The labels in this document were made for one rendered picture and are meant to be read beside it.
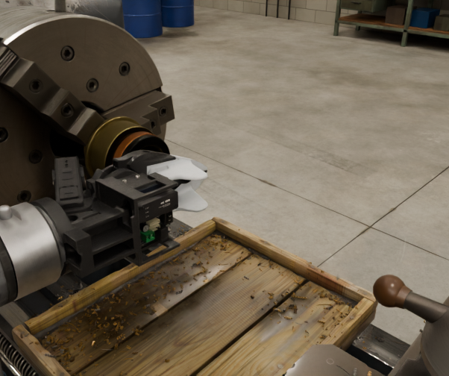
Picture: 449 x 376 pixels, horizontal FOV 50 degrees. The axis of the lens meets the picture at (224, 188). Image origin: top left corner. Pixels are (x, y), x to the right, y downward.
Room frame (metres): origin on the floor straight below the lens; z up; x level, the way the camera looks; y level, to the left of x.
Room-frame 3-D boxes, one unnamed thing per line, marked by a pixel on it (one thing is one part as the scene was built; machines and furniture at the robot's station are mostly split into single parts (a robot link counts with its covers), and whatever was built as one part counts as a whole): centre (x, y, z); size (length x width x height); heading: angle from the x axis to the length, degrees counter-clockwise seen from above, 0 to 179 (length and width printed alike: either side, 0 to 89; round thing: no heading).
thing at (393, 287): (0.22, -0.11, 1.14); 0.04 x 0.02 x 0.02; 47
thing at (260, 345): (0.46, 0.03, 0.89); 0.36 x 0.30 x 0.04; 137
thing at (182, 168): (0.47, 0.04, 1.09); 0.09 x 0.06 x 0.03; 136
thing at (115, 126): (0.55, 0.13, 1.08); 0.09 x 0.09 x 0.09; 47
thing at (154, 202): (0.39, 0.11, 1.08); 0.12 x 0.09 x 0.08; 136
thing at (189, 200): (0.47, 0.04, 1.06); 0.09 x 0.06 x 0.03; 136
